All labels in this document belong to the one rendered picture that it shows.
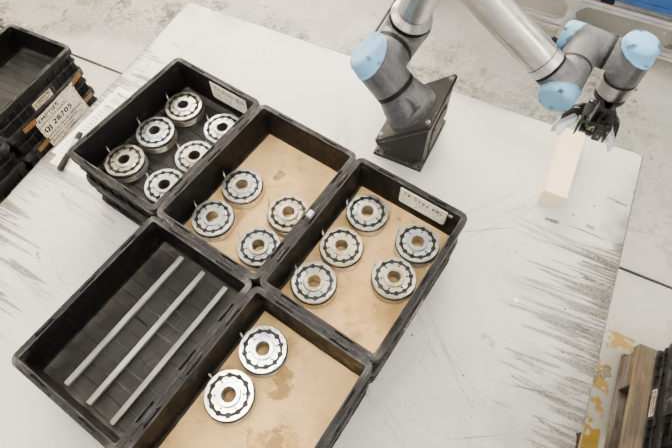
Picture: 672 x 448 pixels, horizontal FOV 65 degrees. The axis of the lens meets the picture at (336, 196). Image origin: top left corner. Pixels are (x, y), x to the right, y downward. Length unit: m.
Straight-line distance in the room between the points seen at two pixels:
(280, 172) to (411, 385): 0.61
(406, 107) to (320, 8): 1.76
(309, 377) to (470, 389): 0.39
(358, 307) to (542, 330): 0.47
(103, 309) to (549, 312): 1.06
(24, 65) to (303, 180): 1.40
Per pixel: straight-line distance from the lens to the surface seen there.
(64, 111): 2.32
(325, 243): 1.25
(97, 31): 3.26
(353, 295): 1.23
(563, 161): 1.61
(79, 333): 1.33
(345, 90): 1.73
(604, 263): 1.56
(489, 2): 1.12
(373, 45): 1.40
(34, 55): 2.46
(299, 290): 1.20
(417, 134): 1.44
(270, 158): 1.42
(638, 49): 1.27
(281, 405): 1.17
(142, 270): 1.33
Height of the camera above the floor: 1.98
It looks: 59 degrees down
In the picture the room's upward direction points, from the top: straight up
